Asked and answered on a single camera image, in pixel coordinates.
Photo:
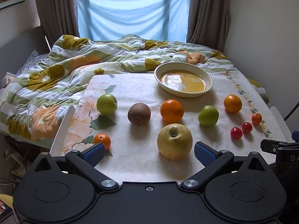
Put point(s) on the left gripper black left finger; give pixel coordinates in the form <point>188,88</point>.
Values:
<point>83,164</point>

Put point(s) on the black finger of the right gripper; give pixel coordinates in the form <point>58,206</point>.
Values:
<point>286,153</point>

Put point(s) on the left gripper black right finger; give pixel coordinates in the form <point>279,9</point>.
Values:
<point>214,162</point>

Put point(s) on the small mandarin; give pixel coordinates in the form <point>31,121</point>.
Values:
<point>256,118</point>
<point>104,139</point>

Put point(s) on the red cherry tomato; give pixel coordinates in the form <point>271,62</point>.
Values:
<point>247,128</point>
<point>236,133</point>

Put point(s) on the large yellow pear apple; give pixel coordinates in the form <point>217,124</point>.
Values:
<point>175,141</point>

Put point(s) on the green apple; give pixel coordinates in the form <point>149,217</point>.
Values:
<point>208,116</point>
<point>107,104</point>

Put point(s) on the large orange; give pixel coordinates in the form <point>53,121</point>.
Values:
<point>172,111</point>

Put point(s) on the brown kiwi fruit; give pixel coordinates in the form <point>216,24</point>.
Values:
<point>139,114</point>

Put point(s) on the white chair back right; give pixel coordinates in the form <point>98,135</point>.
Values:
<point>282,124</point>

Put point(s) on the floral cream tablecloth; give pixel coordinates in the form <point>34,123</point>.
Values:
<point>134,155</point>

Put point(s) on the floral striped duvet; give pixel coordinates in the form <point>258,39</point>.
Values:
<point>35,102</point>

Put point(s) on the cream yellow plate bowl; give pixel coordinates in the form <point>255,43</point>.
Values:
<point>183,79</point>

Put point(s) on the book on floor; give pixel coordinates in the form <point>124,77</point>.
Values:
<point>5,211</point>

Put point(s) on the patterned grey pillow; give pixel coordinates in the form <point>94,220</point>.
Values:
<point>33,59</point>

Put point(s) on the small white box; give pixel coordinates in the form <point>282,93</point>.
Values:
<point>8,78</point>

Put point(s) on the grey bed headboard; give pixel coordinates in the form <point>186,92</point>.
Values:
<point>15,53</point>

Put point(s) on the brown curtain right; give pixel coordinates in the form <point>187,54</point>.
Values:
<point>208,23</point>

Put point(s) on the brown curtain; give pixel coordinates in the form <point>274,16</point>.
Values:
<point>208,23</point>
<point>58,17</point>

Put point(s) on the light blue window cloth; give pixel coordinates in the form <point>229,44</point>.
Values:
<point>109,20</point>

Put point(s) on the brown curtain left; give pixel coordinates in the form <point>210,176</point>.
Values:
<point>58,17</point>

